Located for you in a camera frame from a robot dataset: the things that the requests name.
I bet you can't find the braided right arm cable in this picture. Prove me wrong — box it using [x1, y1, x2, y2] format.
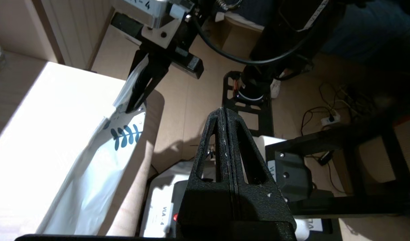
[216, 0, 242, 11]

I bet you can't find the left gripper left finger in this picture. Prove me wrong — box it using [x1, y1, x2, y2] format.
[176, 107, 233, 223]

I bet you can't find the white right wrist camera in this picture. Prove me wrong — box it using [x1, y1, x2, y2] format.
[111, 0, 195, 47]

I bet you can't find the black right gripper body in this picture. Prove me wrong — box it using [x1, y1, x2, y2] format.
[110, 13, 204, 79]

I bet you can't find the smooth black camera cable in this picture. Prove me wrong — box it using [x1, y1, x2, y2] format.
[188, 13, 329, 66]

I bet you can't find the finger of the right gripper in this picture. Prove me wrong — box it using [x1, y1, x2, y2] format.
[140, 50, 170, 107]
[125, 75, 144, 113]

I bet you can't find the dark blue fabric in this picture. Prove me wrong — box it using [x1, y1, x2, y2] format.
[325, 0, 410, 67]

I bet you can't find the white leaf-print plastic bag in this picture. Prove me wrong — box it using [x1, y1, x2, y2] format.
[36, 54, 148, 235]

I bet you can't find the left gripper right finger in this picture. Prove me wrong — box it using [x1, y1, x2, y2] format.
[226, 109, 295, 223]

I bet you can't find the beige wooden shelf cabinet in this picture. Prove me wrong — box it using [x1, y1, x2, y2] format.
[0, 0, 165, 236]

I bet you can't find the white power strip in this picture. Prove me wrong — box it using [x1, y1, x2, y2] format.
[320, 112, 341, 126]

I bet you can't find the robot base chassis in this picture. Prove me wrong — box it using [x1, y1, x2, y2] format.
[138, 70, 410, 241]

